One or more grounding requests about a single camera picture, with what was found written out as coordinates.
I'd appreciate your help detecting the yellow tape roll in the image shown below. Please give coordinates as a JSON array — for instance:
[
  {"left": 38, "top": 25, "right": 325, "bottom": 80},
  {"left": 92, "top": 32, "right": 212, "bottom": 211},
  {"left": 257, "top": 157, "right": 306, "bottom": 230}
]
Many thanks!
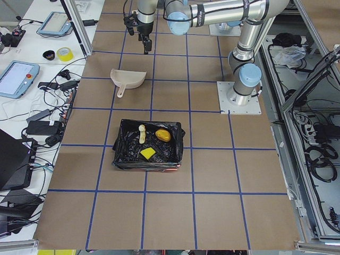
[{"left": 56, "top": 47, "right": 74, "bottom": 62}]

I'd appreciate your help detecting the yellow sponge piece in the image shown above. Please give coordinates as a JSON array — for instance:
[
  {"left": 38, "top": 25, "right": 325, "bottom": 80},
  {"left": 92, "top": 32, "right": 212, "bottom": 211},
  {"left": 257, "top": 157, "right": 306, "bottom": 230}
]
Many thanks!
[{"left": 140, "top": 147, "right": 156, "bottom": 160}]

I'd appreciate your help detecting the blue teach pendant far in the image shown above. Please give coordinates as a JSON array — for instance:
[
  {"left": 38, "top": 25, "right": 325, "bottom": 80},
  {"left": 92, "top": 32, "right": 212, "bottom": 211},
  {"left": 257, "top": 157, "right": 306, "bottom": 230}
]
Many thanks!
[{"left": 37, "top": 11, "right": 72, "bottom": 37}]

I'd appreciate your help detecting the blue teach pendant near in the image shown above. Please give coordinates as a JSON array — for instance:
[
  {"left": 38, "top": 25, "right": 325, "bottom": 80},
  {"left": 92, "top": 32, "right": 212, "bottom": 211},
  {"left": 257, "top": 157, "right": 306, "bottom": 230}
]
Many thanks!
[{"left": 1, "top": 60, "right": 40, "bottom": 99}]

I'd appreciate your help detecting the aluminium frame post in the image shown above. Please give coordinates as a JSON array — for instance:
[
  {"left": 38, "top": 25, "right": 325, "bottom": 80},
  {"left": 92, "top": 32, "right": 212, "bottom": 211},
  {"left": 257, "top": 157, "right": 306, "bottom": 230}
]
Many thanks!
[{"left": 60, "top": 0, "right": 93, "bottom": 58}]

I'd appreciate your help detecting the black power adapter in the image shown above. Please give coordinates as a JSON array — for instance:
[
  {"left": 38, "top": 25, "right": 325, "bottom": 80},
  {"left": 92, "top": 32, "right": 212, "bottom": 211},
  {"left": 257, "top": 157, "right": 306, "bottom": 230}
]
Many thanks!
[{"left": 26, "top": 120, "right": 62, "bottom": 135}]

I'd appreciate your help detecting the black laptop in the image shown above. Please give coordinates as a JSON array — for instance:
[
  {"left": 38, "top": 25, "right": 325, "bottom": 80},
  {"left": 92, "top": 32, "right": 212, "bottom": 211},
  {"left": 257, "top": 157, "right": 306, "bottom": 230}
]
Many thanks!
[{"left": 1, "top": 130, "right": 37, "bottom": 191}]

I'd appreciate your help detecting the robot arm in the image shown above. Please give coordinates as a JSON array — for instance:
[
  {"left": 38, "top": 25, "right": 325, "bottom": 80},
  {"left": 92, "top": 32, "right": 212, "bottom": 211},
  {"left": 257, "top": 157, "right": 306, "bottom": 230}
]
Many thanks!
[{"left": 123, "top": 0, "right": 288, "bottom": 106}]

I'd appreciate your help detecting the blue teach pendant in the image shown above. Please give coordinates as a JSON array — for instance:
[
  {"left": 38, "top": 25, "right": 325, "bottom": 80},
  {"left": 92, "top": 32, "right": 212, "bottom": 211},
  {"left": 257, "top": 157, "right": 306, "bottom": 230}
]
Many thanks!
[
  {"left": 37, "top": 11, "right": 72, "bottom": 37},
  {"left": 1, "top": 60, "right": 40, "bottom": 99}
]

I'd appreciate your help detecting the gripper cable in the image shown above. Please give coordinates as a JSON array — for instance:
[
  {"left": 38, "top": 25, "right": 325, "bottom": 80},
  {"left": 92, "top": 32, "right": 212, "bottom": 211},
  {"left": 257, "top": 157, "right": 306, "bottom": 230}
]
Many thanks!
[{"left": 122, "top": 0, "right": 139, "bottom": 22}]

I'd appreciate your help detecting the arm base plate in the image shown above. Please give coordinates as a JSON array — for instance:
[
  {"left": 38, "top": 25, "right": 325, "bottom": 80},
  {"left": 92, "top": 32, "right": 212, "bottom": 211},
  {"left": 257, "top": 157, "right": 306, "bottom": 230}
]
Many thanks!
[{"left": 217, "top": 81, "right": 262, "bottom": 115}]

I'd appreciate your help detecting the toy potato bread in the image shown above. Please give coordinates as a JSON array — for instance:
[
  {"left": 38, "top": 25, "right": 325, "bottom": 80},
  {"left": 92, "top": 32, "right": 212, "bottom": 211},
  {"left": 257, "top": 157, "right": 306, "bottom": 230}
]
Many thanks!
[{"left": 155, "top": 129, "right": 172, "bottom": 142}]

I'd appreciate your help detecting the toy croissant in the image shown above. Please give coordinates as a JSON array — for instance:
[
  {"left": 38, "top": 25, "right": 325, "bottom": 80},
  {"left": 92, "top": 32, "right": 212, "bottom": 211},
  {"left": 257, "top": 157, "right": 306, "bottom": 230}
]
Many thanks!
[{"left": 139, "top": 124, "right": 146, "bottom": 144}]

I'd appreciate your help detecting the pink bin with black liner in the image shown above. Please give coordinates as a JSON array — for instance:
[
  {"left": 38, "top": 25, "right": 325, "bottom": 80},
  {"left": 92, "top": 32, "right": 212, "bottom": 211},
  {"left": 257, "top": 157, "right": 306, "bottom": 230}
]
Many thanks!
[{"left": 112, "top": 119, "right": 185, "bottom": 171}]

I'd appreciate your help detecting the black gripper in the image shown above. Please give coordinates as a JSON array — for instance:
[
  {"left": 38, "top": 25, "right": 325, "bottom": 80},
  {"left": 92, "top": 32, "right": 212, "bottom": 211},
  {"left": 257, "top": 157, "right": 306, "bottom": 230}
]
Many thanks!
[{"left": 124, "top": 12, "right": 154, "bottom": 55}]

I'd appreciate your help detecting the crumpled white plastic bag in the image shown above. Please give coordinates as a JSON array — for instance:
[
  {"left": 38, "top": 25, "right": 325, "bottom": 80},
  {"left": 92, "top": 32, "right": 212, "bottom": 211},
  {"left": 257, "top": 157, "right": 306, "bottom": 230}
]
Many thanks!
[{"left": 273, "top": 46, "right": 306, "bottom": 68}]

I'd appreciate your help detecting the beige plastic dustpan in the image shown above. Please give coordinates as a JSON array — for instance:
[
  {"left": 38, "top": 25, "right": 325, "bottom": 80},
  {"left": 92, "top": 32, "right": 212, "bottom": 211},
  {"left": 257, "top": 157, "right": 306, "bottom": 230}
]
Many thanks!
[{"left": 110, "top": 69, "right": 147, "bottom": 98}]

